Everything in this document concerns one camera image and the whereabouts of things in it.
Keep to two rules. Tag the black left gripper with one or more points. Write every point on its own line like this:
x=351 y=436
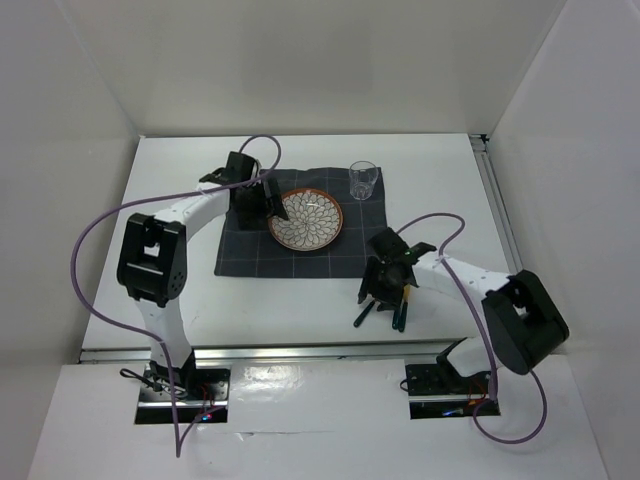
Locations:
x=268 y=206

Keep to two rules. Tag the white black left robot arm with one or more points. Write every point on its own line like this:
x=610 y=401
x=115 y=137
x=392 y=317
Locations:
x=153 y=262

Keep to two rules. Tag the gold fork green handle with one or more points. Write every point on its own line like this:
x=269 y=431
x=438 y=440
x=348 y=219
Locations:
x=399 y=317

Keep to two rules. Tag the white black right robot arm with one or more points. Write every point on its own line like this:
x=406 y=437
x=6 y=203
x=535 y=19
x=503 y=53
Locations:
x=470 y=284

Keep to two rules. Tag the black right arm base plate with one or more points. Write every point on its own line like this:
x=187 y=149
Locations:
x=436 y=391

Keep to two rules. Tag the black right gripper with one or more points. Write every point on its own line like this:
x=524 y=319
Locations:
x=390 y=299

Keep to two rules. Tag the clear drinking glass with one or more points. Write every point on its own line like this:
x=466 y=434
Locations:
x=363 y=176

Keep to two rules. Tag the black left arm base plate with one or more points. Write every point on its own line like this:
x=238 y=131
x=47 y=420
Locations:
x=207 y=400

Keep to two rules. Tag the gold spoon green handle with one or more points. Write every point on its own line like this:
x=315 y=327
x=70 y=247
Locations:
x=363 y=314

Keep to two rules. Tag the gold knife green handle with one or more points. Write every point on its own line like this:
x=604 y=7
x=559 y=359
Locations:
x=406 y=294

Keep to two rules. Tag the floral patterned plate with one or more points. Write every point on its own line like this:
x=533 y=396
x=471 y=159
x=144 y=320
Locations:
x=315 y=220

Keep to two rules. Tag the dark grey checked cloth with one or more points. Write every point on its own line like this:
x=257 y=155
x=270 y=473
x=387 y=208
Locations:
x=257 y=254

